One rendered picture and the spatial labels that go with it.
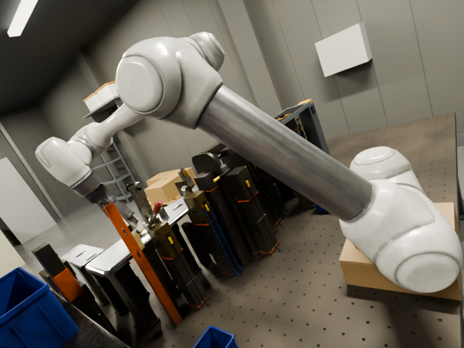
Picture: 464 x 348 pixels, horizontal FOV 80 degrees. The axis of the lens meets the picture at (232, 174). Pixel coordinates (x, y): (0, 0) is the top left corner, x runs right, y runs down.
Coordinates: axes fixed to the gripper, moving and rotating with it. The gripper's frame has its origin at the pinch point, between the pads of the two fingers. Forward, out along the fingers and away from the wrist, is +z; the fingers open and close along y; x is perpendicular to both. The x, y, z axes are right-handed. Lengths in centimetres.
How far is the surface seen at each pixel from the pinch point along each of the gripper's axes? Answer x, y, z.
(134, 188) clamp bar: -4.8, -17.4, -14.6
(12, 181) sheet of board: -90, 779, -21
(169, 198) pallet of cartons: -147, 285, 128
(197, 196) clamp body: -17.4, -22.7, 2.9
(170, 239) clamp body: 0.3, -20.7, 5.6
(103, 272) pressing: 18.8, -6.6, 0.3
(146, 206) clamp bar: -3.6, -16.1, -7.2
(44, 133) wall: -240, 816, -68
